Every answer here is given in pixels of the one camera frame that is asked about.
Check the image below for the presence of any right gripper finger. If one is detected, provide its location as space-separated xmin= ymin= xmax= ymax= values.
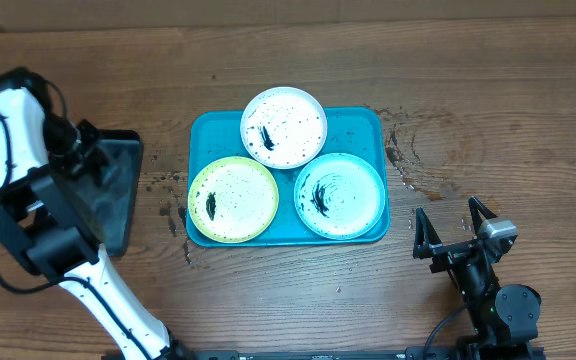
xmin=414 ymin=207 xmax=442 ymax=249
xmin=468 ymin=196 xmax=497 ymax=232

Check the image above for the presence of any yellow plate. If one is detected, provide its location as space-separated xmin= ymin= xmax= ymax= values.
xmin=187 ymin=156 xmax=279 ymax=244

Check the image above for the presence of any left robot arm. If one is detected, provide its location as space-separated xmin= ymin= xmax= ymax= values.
xmin=0 ymin=67 xmax=192 ymax=359

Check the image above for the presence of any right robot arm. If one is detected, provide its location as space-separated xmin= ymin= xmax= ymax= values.
xmin=407 ymin=196 xmax=545 ymax=359

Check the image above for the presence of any black water tray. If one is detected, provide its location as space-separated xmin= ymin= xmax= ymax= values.
xmin=68 ymin=130 xmax=143 ymax=257

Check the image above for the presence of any light blue dirty plate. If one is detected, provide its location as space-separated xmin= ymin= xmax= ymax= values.
xmin=293 ymin=153 xmax=390 ymax=244

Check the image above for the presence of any teal plastic tray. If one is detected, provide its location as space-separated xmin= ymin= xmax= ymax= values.
xmin=187 ymin=107 xmax=387 ymax=247

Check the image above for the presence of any white dirty plate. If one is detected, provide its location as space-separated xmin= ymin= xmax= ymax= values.
xmin=240 ymin=87 xmax=328 ymax=170

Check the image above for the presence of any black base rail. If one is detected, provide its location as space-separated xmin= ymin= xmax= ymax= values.
xmin=101 ymin=345 xmax=547 ymax=360

